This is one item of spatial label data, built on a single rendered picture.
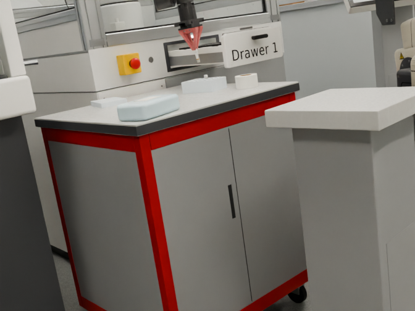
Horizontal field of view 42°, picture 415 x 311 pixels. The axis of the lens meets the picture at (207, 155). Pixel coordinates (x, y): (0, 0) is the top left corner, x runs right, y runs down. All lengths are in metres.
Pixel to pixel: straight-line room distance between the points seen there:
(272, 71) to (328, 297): 1.39
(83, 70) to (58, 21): 0.22
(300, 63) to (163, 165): 2.68
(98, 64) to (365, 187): 1.10
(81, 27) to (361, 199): 1.17
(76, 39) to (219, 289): 1.00
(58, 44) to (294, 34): 2.20
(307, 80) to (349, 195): 2.77
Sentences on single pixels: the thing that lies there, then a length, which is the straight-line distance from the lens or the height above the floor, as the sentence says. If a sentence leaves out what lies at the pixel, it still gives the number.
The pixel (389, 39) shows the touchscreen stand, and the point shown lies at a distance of 2.77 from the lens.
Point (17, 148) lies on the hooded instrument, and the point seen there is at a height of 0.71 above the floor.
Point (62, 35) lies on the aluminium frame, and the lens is 2.08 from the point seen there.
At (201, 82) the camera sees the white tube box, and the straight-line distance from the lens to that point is 1.74.
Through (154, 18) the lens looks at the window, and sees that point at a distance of 2.11.
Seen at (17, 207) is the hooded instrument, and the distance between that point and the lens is 1.64.
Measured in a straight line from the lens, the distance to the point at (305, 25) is 3.89.
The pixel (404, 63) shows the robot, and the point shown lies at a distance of 1.90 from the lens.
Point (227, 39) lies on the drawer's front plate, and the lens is 1.86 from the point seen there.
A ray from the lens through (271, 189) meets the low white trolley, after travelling 1.66.
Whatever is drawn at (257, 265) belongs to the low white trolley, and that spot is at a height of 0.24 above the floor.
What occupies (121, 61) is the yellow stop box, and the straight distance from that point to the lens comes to 1.95.
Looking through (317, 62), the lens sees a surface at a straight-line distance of 3.87.
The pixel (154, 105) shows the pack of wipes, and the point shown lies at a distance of 1.35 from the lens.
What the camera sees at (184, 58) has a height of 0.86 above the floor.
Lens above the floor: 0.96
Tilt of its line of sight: 13 degrees down
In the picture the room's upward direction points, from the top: 8 degrees counter-clockwise
